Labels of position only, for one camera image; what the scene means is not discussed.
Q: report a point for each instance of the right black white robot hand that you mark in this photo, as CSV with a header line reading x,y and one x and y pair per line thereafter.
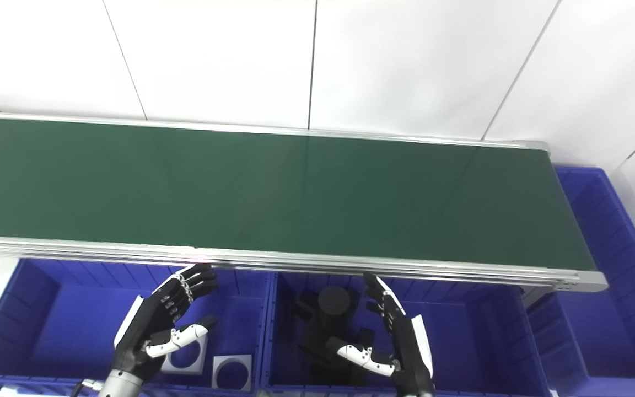
x,y
408,353

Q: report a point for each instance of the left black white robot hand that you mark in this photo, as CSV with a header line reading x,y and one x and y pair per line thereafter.
x,y
146,325

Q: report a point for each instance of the white square part round hole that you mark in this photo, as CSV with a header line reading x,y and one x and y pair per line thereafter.
x,y
218,383
200,365

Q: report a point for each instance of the blue bin with black parts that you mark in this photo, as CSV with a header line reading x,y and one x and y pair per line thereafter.
x,y
477,342

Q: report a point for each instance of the blue bin with white parts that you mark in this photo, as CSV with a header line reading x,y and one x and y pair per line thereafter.
x,y
47,331

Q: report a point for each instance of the empty blue plastic bin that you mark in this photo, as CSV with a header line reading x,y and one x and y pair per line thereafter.
x,y
615,331

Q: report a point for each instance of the green conveyor belt aluminium frame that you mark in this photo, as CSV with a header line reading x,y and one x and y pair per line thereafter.
x,y
295,193

